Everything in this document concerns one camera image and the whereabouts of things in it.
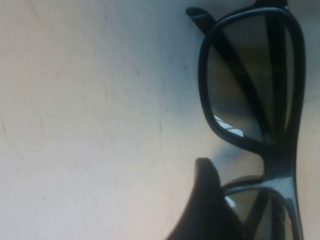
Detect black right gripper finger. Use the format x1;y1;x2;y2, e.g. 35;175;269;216
159;157;247;240

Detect black-framed glasses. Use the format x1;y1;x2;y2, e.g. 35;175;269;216
185;0;308;240

